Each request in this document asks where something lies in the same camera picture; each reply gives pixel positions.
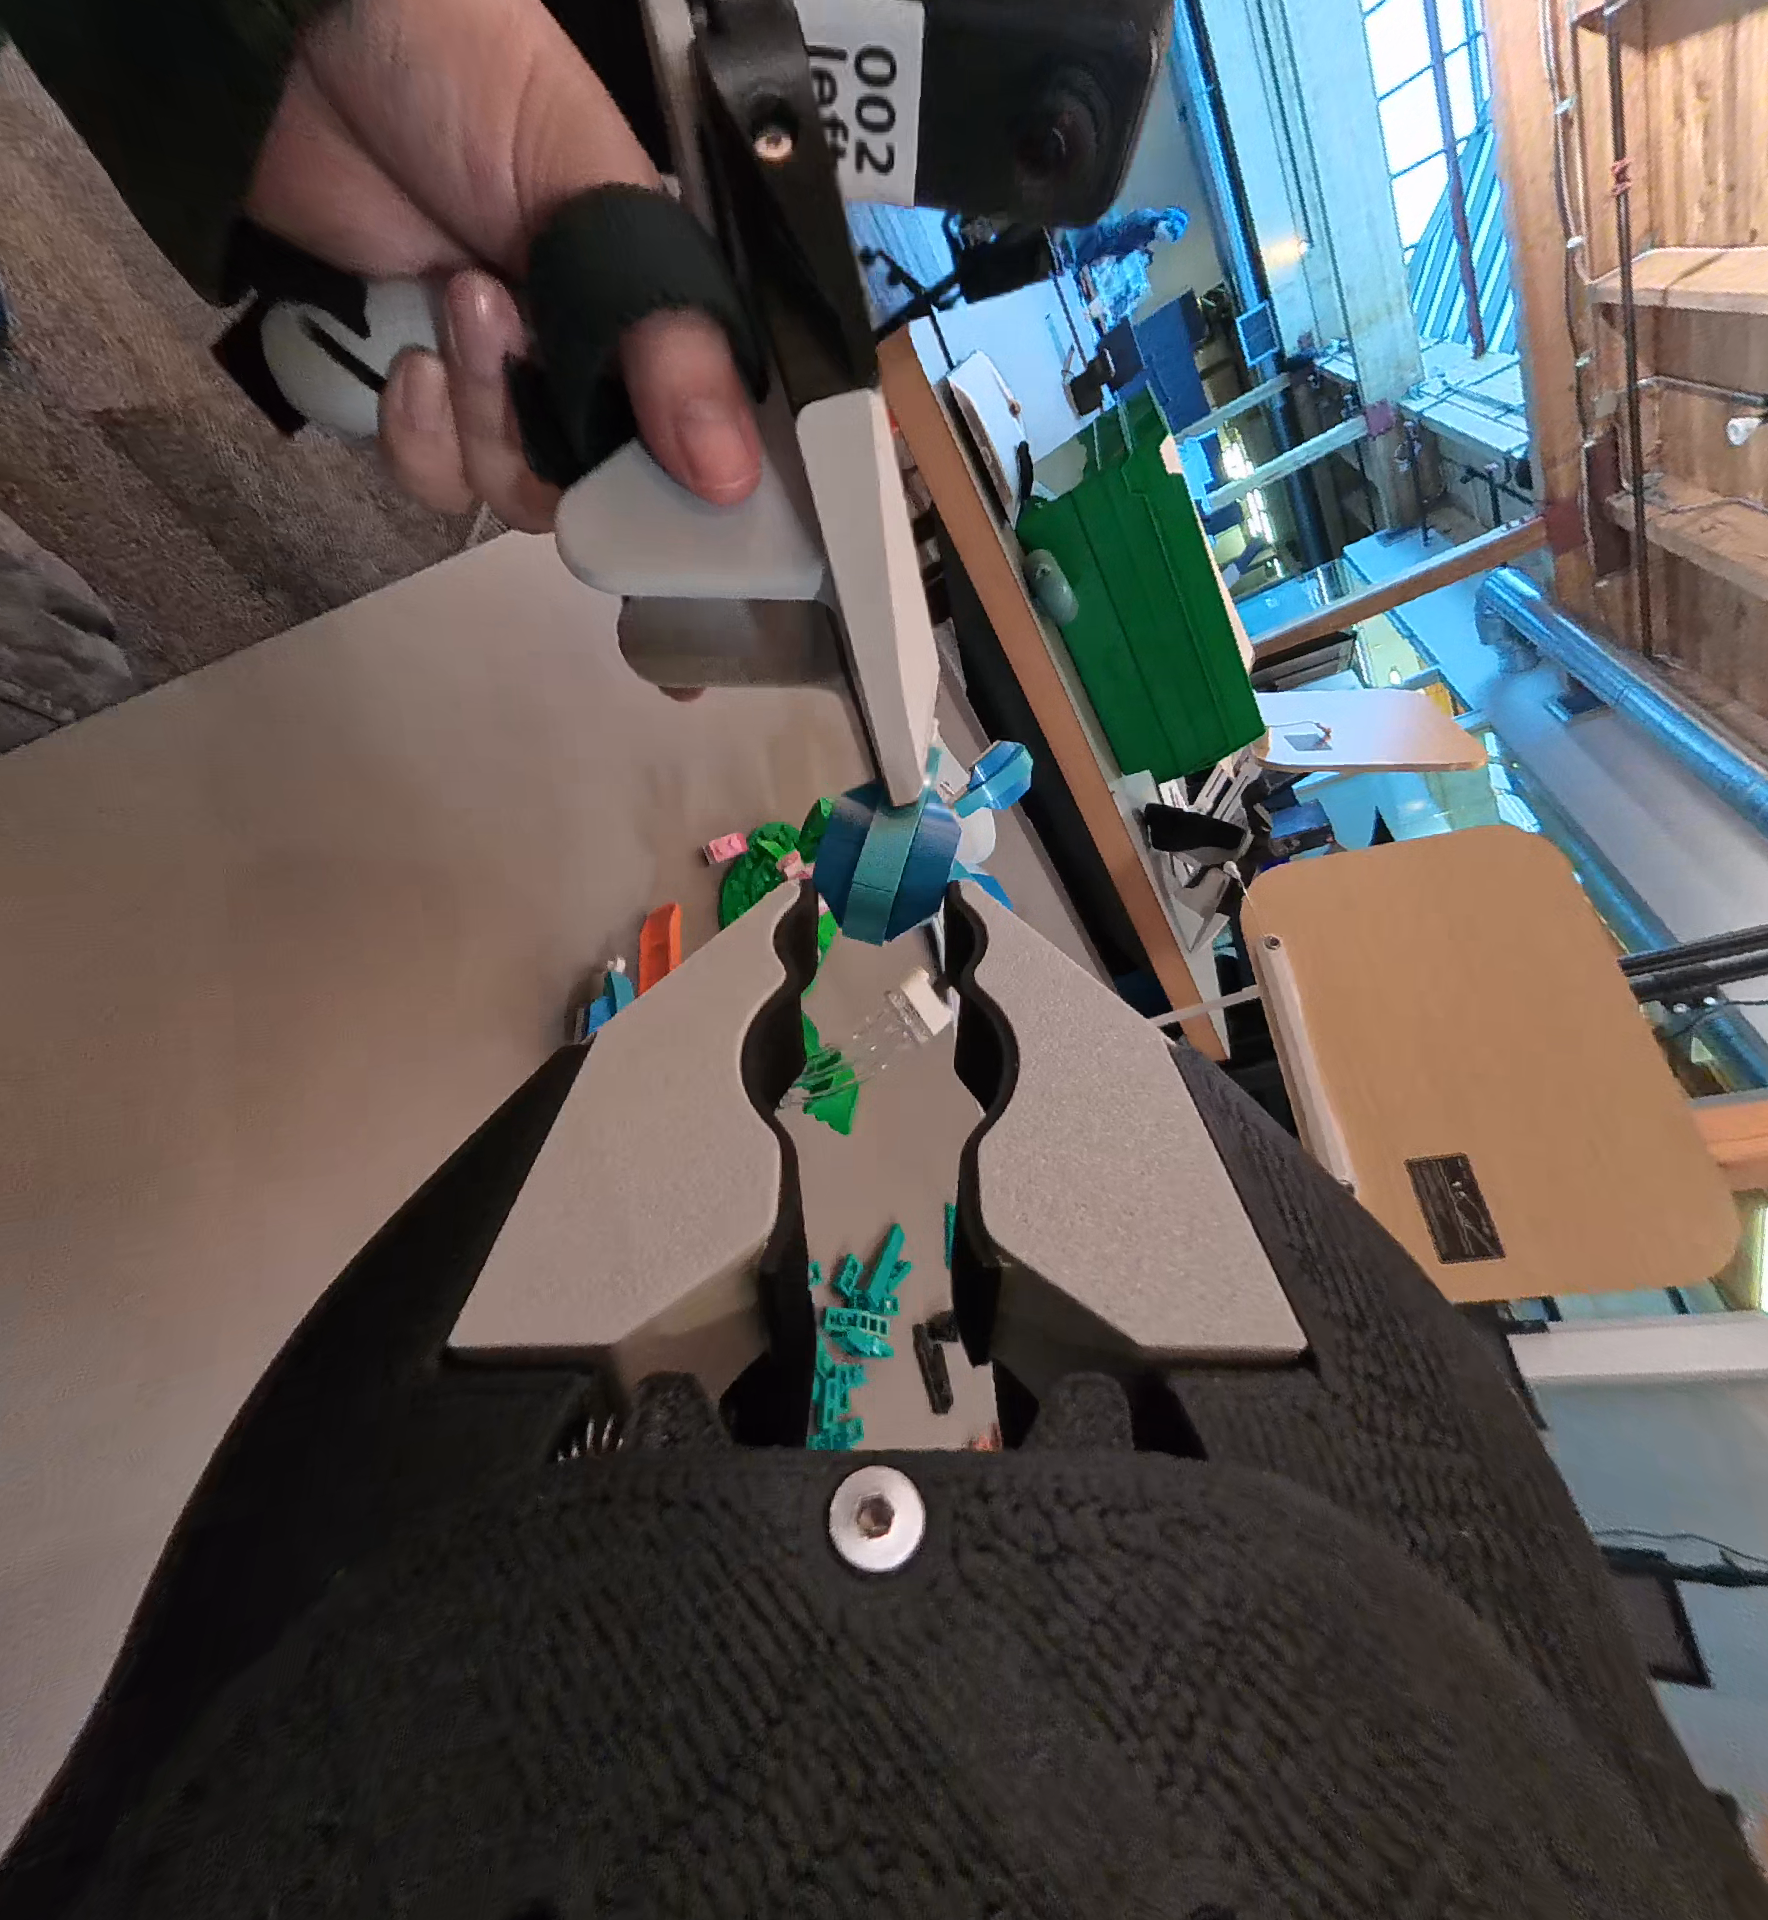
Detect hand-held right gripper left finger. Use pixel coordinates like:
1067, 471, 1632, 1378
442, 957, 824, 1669
449, 877, 828, 1448

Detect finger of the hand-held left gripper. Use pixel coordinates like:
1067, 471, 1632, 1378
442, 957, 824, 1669
554, 387, 949, 808
618, 593, 856, 697

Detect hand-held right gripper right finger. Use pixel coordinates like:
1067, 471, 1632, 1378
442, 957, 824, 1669
940, 882, 1309, 1448

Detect flower model with clear tubes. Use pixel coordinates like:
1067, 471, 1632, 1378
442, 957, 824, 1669
717, 741, 1040, 1136

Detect person's left hand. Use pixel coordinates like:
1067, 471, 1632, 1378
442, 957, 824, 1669
246, 0, 767, 533

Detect pile of teal bricks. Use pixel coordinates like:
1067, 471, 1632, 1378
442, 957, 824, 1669
806, 1199, 964, 1451

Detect black and white device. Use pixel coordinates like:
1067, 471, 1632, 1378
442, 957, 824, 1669
1143, 802, 1260, 920

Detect black tripod poles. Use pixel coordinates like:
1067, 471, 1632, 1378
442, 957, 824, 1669
1620, 905, 1768, 1009

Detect person's khaki trousers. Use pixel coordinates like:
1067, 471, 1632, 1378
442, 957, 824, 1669
0, 465, 136, 787

